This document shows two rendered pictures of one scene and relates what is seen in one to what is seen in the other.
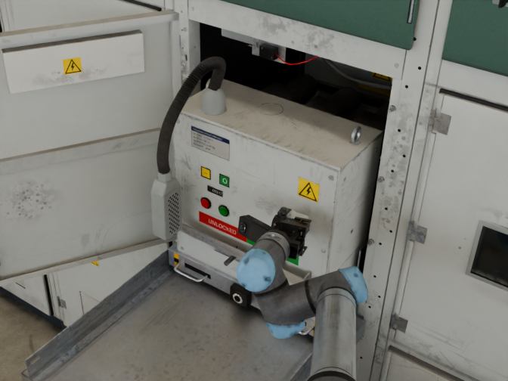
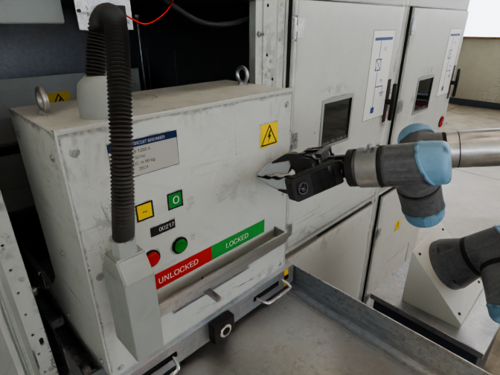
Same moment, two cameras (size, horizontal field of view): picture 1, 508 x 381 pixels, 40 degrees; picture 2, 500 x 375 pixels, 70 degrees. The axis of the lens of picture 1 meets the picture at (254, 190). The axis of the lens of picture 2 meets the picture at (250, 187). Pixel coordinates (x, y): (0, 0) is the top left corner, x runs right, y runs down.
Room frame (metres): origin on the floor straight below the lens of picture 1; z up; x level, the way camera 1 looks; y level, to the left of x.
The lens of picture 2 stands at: (1.24, 0.61, 1.52)
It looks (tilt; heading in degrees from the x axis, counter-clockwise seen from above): 24 degrees down; 282
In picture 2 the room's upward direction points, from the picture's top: straight up
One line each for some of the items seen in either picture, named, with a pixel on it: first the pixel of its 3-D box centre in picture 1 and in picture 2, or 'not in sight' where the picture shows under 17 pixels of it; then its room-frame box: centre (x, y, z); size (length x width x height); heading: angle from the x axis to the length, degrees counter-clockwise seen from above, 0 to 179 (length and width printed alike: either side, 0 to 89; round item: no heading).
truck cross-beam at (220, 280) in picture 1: (248, 288); (211, 318); (1.46, 0.01, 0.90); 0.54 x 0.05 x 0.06; 57
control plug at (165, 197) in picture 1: (167, 205); (132, 298); (1.50, 0.23, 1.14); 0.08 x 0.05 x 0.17; 147
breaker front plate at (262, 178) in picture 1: (246, 218); (211, 227); (1.45, 0.02, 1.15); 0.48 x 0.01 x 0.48; 57
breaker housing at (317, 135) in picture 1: (298, 174); (145, 187); (1.66, -0.13, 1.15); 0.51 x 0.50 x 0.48; 147
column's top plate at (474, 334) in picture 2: not in sight; (442, 296); (0.83, -0.38, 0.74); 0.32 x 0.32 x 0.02; 56
